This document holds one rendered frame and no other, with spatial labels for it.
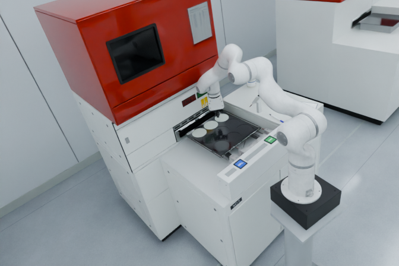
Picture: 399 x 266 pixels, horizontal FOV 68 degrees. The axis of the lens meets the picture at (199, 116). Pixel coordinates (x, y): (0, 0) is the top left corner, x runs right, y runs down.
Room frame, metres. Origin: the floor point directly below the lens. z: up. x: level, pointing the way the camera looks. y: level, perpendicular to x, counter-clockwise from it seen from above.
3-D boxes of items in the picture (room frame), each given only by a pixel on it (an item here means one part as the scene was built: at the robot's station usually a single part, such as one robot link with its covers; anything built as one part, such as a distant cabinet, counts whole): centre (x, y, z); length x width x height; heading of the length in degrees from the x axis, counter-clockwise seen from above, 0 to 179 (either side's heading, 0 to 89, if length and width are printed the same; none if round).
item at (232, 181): (1.25, -0.28, 0.89); 0.55 x 0.09 x 0.14; 125
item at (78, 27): (1.92, 0.34, 1.52); 0.81 x 0.75 x 0.59; 125
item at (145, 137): (1.66, 0.16, 1.02); 0.82 x 0.03 x 0.40; 125
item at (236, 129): (1.59, -0.13, 0.90); 0.34 x 0.34 x 0.01; 35
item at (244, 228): (1.55, -0.25, 0.41); 0.97 x 0.64 x 0.82; 125
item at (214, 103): (1.67, -0.12, 1.09); 0.10 x 0.07 x 0.11; 89
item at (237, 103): (1.73, -0.50, 0.89); 0.62 x 0.35 x 0.14; 35
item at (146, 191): (1.94, 0.35, 0.41); 0.82 x 0.71 x 0.82; 125
